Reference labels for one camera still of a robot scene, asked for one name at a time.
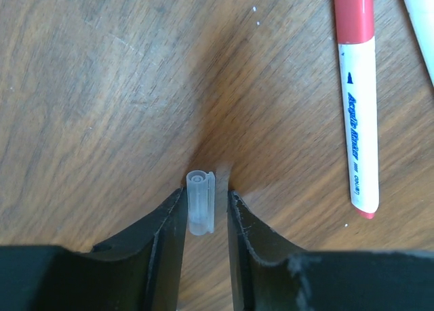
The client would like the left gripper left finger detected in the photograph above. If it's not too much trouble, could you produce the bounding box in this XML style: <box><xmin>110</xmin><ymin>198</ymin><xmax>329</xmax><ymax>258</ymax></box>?
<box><xmin>1</xmin><ymin>188</ymin><xmax>187</xmax><ymax>310</ymax></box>

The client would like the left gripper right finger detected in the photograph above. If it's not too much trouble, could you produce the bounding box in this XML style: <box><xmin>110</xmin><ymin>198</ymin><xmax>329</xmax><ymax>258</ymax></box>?
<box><xmin>227</xmin><ymin>191</ymin><xmax>433</xmax><ymax>310</ymax></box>

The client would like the clear pen cap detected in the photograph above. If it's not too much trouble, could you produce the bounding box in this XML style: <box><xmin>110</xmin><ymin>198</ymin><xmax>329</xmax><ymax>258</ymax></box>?
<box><xmin>186</xmin><ymin>170</ymin><xmax>216</xmax><ymax>236</ymax></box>

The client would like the white marker red tip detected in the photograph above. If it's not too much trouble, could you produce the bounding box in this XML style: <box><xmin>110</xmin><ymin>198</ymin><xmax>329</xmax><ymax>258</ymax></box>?
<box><xmin>334</xmin><ymin>0</ymin><xmax>379</xmax><ymax>220</ymax></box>

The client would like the white marker black tip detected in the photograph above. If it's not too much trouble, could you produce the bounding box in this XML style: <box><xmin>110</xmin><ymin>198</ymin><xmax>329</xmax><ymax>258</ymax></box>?
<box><xmin>404</xmin><ymin>0</ymin><xmax>433</xmax><ymax>83</ymax></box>

